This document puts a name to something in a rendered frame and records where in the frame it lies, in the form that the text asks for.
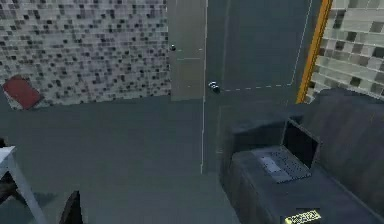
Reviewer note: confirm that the dark grey sofa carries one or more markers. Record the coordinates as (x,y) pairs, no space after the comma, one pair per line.
(346,140)

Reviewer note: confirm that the black round door knob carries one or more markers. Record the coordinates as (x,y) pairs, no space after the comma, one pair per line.
(214,86)

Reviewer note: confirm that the grey open room door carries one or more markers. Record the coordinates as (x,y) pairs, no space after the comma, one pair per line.
(186,50)

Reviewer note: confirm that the small black door knob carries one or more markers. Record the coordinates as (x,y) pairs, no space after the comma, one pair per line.
(173,47)

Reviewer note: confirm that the dark grey room door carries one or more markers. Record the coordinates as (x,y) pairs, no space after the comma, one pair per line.
(256,50)

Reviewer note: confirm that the dark grey open laptop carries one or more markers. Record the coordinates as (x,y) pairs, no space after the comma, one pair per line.
(293,156)

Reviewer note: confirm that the yellow patterned flat object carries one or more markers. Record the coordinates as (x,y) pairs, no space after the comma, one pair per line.
(302,216)

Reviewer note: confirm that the red flat cushion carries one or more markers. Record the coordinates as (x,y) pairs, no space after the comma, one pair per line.
(20,92)

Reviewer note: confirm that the orange door frame strip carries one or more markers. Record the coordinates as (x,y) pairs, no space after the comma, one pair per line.
(315,50)

